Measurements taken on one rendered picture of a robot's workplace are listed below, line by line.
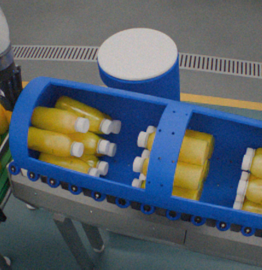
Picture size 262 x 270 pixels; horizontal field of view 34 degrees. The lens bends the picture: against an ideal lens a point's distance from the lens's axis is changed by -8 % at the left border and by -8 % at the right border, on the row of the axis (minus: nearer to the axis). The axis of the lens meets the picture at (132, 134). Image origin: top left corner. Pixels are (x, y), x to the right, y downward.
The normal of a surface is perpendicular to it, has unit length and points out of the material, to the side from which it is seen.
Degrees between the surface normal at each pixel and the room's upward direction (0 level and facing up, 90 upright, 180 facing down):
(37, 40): 0
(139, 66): 0
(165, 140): 20
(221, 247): 70
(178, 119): 4
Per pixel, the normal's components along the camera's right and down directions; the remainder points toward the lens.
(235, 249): -0.34, 0.51
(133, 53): -0.09, -0.61
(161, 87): 0.54, 0.63
